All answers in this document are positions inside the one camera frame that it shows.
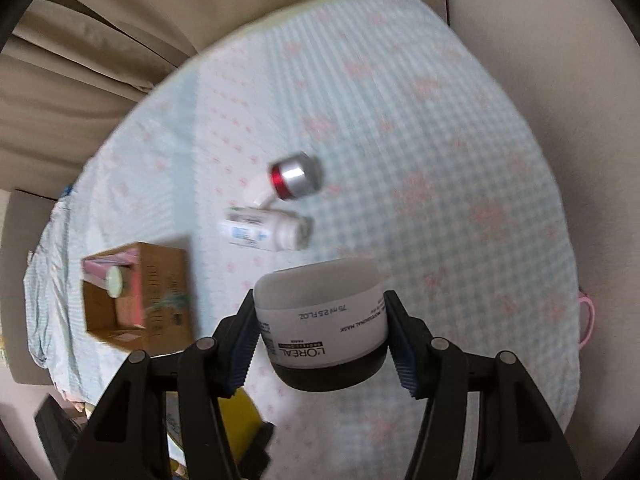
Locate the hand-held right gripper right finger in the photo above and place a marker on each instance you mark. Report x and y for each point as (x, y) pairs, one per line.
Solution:
(403, 347)

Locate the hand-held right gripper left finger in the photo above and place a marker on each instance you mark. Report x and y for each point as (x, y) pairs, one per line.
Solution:
(243, 345)

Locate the white jar with black lid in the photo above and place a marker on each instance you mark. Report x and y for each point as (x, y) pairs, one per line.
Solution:
(320, 324)

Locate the brown cardboard box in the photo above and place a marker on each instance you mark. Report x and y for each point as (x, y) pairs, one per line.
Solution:
(140, 297)

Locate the yellow object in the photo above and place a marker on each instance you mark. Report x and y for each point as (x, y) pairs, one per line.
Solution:
(240, 425)

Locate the white pill bottle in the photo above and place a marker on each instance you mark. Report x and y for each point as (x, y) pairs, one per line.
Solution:
(267, 229)

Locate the pale green round lid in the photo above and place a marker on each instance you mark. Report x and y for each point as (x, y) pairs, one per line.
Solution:
(114, 281)

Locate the pink package in box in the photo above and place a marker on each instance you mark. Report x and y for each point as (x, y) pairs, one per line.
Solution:
(116, 266)

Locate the checkered floral bedsheet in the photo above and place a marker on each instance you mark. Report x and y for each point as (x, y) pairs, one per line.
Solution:
(350, 185)

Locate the silver can with red band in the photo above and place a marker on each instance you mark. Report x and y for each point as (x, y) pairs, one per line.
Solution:
(296, 175)

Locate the beige curtain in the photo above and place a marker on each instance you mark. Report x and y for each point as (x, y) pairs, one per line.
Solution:
(100, 60)

